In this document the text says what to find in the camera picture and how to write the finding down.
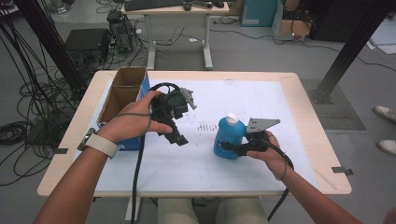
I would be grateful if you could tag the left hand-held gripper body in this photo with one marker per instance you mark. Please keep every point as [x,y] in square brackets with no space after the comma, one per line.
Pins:
[172,104]

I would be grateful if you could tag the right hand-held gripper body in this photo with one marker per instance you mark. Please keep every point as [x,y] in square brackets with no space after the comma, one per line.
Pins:
[258,141]

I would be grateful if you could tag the blue bottle with white cap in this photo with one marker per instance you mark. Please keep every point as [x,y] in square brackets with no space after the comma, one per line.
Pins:
[229,133]

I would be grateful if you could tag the blue cardboard box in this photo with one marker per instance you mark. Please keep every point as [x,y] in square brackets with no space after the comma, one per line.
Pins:
[124,84]

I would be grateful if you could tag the person's right hand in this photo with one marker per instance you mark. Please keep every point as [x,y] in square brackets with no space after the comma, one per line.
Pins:
[274,158]

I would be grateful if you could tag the person's left hand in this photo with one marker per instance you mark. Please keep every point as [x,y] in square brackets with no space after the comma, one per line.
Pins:
[130,123]

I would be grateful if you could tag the white table mat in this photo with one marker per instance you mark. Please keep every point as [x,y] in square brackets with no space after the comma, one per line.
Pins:
[218,99]

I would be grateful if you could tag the person's right leg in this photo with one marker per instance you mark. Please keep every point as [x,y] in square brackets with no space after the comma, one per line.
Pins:
[239,213]

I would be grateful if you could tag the person's leg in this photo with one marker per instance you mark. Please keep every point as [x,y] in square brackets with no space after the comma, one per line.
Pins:
[239,213]
[177,213]

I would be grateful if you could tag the wristwatch with beige band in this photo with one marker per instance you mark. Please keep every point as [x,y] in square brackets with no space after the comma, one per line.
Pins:
[101,144]

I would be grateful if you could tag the person's left leg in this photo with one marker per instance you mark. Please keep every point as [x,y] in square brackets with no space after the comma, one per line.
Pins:
[177,213]

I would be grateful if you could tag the white table leg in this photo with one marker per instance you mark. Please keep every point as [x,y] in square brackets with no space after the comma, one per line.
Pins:
[132,208]

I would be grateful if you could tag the black tape strip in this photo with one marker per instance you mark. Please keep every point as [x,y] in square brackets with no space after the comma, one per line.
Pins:
[60,151]
[341,170]

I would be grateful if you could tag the black computer tower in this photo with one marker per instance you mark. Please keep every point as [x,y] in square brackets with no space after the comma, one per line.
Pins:
[123,31]

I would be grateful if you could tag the white desk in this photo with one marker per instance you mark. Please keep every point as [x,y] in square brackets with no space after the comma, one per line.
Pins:
[174,10]

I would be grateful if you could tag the black computer mouse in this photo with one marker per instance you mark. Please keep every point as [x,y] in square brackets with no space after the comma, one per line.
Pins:
[187,6]

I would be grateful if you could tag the black keyboard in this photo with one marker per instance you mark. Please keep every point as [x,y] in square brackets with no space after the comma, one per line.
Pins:
[152,4]

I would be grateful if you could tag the black equipment case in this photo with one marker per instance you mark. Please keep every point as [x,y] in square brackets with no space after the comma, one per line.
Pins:
[87,40]

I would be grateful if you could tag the brown cardboard box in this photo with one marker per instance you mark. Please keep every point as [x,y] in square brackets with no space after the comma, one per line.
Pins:
[295,28]

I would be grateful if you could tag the teal box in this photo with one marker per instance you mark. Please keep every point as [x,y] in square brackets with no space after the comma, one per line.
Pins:
[258,12]

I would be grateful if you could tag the black cabinet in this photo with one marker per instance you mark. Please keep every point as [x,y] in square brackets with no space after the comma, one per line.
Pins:
[339,18]

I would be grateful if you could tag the white sheets on floor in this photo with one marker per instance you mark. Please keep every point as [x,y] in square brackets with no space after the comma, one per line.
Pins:
[384,37]

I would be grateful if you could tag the black metal post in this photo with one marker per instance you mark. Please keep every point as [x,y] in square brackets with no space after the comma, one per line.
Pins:
[46,40]
[348,53]

